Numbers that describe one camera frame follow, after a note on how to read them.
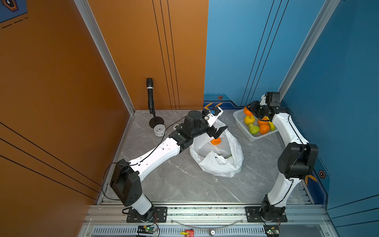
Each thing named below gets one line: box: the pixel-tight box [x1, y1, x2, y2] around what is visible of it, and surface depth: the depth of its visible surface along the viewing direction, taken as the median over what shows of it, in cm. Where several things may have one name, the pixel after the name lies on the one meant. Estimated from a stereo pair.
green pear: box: [248, 123, 260, 135], surface depth 104 cm
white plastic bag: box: [189, 119, 244, 178], surface depth 84 cm
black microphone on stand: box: [146, 78, 165, 129], surface depth 98 cm
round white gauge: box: [153, 123, 167, 138], surface depth 107 cm
